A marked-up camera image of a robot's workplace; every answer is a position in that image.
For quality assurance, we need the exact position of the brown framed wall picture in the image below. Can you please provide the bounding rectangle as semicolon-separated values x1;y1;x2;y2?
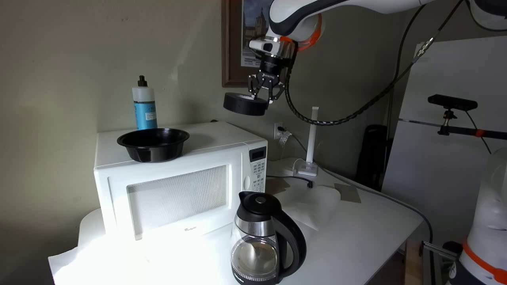
219;0;275;89

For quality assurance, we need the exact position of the blue bottle with black cap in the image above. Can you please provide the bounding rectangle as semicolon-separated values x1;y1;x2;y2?
129;75;158;132

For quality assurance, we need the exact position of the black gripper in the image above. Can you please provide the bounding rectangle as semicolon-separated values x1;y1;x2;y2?
246;54;289;105

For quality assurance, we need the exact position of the brown paper napkin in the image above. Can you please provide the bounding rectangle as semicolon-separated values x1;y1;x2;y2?
335;181;364;206

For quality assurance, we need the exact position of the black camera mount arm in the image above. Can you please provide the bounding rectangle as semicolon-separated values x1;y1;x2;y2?
397;108;507;143

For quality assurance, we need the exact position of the black plastic bowl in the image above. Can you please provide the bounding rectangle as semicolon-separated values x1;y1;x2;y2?
115;127;191;164

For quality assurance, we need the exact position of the wall outlet with plug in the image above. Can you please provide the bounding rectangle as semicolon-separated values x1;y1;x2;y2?
270;122;292;148

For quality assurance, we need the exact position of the white microwave oven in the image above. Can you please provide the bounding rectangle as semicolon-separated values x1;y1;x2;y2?
93;119;269;243

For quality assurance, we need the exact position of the black external camera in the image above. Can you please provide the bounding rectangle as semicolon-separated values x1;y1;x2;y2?
425;94;479;113

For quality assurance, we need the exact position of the black masking tape roll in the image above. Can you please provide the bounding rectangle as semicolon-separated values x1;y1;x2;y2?
221;92;269;118

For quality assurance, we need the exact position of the glass electric kettle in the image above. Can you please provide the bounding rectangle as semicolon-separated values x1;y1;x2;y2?
229;191;308;285

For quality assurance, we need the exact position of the black power cord with plug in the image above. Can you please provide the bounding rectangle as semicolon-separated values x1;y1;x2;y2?
265;173;316;191

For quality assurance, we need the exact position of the aluminium frame rail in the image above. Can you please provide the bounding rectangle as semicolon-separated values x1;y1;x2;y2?
418;240;460;285

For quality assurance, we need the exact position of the white refrigerator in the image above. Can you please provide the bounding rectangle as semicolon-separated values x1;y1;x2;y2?
379;35;507;251

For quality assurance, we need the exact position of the white paper towel stand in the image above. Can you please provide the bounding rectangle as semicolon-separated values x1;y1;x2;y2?
291;105;321;181

